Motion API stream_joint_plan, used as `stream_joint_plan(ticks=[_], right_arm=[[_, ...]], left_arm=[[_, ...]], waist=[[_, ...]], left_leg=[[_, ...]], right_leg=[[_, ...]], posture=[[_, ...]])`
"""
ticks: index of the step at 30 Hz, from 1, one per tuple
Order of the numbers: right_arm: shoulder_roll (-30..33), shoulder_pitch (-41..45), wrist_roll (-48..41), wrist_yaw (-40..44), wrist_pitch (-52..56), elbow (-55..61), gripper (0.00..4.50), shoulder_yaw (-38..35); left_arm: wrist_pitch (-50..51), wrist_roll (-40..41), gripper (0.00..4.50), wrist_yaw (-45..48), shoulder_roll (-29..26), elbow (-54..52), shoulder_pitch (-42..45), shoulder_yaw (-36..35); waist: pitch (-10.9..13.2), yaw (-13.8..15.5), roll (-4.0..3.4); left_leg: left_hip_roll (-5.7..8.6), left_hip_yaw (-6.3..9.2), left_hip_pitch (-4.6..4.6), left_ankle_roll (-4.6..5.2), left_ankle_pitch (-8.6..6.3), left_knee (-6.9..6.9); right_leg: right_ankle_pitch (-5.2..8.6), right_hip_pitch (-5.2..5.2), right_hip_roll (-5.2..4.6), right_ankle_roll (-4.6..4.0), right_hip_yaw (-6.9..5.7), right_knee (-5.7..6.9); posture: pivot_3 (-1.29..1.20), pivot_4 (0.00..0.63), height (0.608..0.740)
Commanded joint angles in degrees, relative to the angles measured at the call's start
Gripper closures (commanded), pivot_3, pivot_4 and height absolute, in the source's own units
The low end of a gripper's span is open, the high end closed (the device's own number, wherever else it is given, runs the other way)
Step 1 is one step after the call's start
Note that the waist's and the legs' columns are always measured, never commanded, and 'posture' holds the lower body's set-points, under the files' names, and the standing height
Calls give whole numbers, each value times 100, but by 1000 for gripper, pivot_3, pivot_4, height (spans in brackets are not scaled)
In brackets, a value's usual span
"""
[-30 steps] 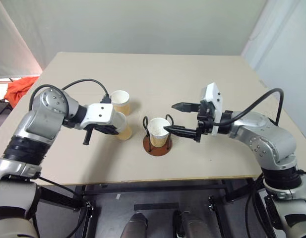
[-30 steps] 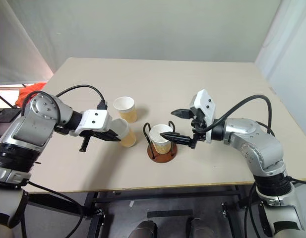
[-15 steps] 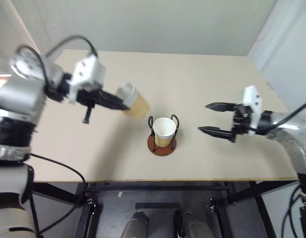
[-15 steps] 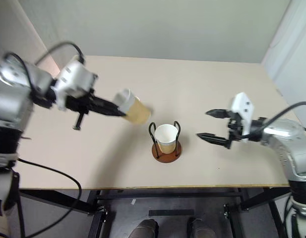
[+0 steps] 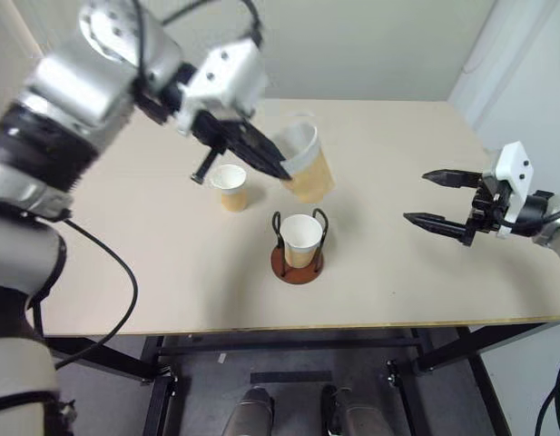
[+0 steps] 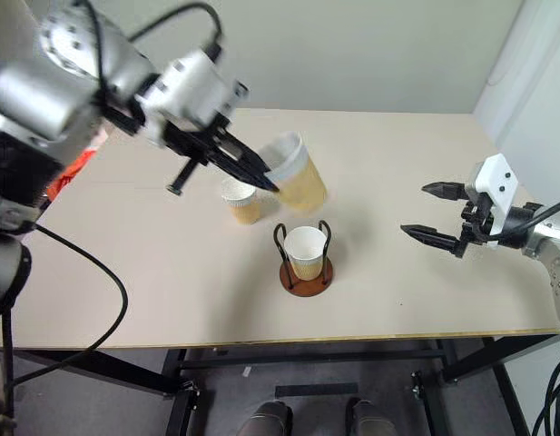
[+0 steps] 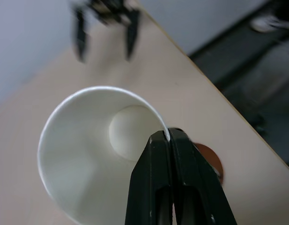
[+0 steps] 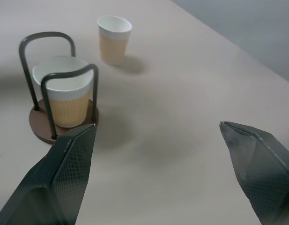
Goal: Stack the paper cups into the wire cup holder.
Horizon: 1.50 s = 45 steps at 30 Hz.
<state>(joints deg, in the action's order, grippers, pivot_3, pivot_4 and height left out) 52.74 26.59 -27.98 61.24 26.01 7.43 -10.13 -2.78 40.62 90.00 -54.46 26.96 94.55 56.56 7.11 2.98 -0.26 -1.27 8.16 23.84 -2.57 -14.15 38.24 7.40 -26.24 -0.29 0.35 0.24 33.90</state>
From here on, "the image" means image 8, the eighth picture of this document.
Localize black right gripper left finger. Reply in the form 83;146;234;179
0;123;97;225

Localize wire cup holder wooden base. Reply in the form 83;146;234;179
19;31;100;143

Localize tan and white paper cup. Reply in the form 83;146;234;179
97;15;133;66
32;55;94;128

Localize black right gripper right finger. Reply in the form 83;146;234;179
219;121;289;225

